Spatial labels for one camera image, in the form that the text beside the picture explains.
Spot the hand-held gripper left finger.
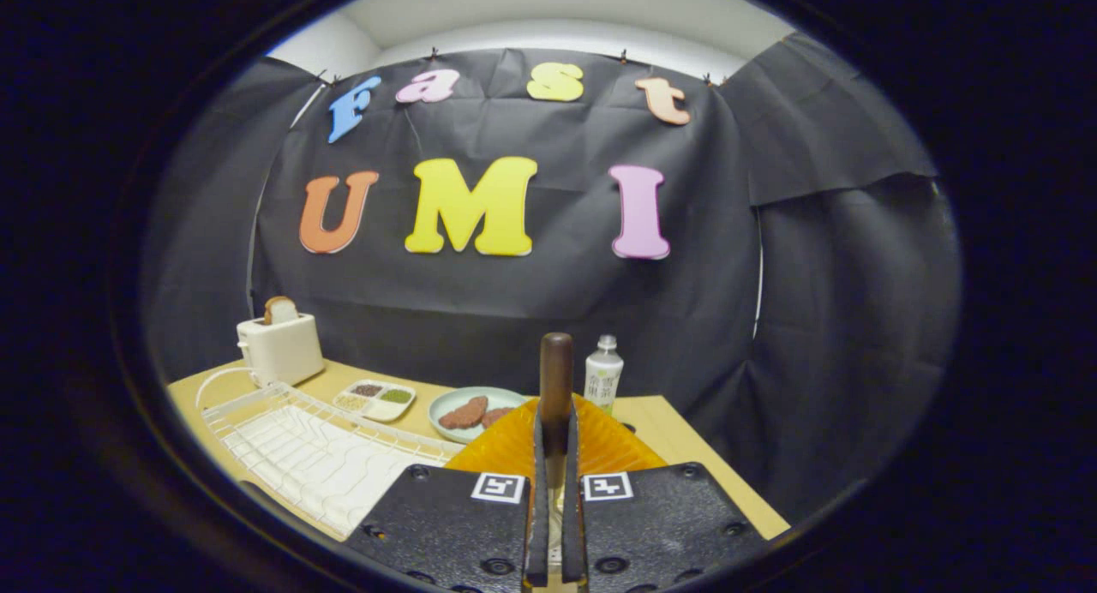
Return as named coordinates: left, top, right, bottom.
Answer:
left=343, top=400, right=549, bottom=590

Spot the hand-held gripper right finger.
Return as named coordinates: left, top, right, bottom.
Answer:
left=561, top=394, right=768, bottom=590

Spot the wooden handled metal spoon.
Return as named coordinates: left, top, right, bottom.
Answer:
left=539, top=332, right=574, bottom=457

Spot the white wire dish rack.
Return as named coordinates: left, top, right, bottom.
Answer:
left=195, top=367, right=468, bottom=542

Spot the small pale green plate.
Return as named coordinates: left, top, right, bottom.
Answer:
left=428, top=386, right=532, bottom=445

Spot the white divided condiment dish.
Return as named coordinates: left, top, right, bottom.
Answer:
left=333, top=379, right=417, bottom=423

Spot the green drink bottle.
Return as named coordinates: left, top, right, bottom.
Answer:
left=584, top=334, right=625, bottom=416

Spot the white drain tray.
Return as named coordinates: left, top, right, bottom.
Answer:
left=225, top=404, right=447, bottom=534

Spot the black backdrop cloth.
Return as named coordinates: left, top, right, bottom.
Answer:
left=141, top=32, right=961, bottom=525

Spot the white toaster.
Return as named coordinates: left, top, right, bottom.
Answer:
left=237, top=312, right=327, bottom=388

